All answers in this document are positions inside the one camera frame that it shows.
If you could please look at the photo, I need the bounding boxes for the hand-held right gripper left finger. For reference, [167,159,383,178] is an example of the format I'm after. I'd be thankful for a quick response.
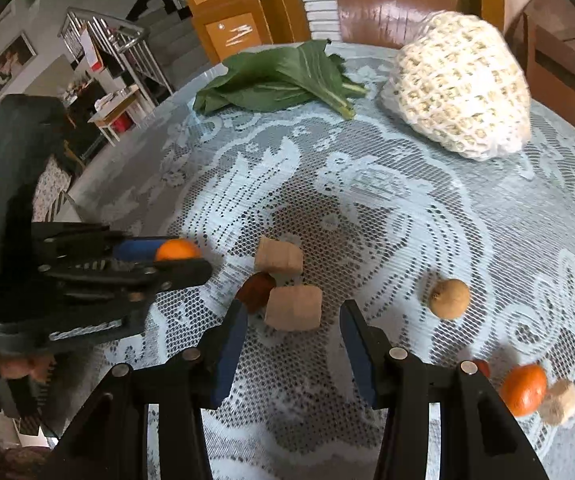
[42,300,250,480]

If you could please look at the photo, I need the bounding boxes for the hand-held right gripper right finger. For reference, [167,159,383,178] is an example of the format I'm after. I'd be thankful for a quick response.
[340,299,551,480]

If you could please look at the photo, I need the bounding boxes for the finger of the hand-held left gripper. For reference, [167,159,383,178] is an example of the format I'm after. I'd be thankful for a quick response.
[40,255,213,307]
[34,221,169,265]

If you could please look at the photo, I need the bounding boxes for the small orange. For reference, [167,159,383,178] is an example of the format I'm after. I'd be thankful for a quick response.
[500,364,549,418]
[154,239,203,262]

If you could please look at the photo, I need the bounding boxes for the tan cork block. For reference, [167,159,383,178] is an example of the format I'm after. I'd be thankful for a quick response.
[254,236,304,277]
[537,379,575,426]
[264,284,323,332]

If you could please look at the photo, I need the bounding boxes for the person's left hand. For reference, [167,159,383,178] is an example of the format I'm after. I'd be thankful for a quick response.
[0,351,58,381]

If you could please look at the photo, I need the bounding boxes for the red brown dried fruit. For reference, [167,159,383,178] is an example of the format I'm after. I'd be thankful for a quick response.
[236,272,277,313]

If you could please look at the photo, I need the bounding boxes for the brown longan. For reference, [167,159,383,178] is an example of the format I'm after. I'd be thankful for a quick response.
[428,279,471,320]

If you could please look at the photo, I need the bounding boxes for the white lace tablecloth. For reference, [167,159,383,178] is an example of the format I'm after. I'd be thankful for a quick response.
[42,40,575,480]

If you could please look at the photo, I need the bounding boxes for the small white table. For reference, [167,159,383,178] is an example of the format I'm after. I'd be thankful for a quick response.
[87,85,141,147]

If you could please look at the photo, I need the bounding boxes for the metal stair railing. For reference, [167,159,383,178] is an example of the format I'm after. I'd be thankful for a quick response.
[60,7,173,106]

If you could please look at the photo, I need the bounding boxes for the green leafy vegetable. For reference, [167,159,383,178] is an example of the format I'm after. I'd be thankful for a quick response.
[192,40,371,121]

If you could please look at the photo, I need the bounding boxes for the yellow wooden cabinet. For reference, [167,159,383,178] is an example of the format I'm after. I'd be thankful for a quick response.
[172,0,288,63]

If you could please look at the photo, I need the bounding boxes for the fruit in white foam net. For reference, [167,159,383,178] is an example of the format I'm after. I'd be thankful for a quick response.
[381,10,533,161]

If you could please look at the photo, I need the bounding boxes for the brown leather chair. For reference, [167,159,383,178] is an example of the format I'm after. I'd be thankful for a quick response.
[336,0,461,51]

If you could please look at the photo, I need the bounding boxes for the dark wooden slatted chair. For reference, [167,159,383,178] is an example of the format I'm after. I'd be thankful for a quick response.
[510,0,575,146]

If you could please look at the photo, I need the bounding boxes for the framed wall picture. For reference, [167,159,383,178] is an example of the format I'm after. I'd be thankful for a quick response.
[0,32,38,96]

